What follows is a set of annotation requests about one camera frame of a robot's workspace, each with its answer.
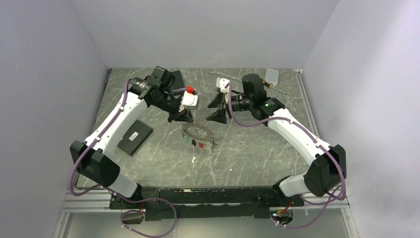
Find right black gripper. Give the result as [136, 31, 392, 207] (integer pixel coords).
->
[207, 93, 254, 124]

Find round metal keyring disc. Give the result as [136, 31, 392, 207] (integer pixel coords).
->
[181, 123, 214, 141]

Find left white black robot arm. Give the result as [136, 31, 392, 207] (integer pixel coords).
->
[68, 66, 199, 208]

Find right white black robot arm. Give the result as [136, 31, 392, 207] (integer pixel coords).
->
[207, 74, 346, 206]

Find black rectangular block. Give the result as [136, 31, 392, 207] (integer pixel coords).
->
[170, 70, 186, 96]

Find silver wrench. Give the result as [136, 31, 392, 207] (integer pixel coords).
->
[209, 68, 242, 82]

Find black box with label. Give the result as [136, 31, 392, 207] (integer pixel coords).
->
[117, 120, 153, 156]

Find yellow black screwdriver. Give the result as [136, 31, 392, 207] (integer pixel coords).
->
[262, 80, 287, 95]

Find clear plastic box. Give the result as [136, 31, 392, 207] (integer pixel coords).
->
[265, 68, 279, 86]

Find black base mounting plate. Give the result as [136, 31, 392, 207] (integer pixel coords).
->
[109, 186, 304, 221]

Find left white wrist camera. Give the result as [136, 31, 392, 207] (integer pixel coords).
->
[179, 86, 199, 112]

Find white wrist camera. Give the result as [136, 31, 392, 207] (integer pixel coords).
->
[216, 78, 230, 94]
[179, 86, 199, 112]

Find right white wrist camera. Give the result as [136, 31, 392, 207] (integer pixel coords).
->
[216, 78, 230, 94]

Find aluminium frame rail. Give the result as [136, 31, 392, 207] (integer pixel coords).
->
[62, 186, 350, 212]

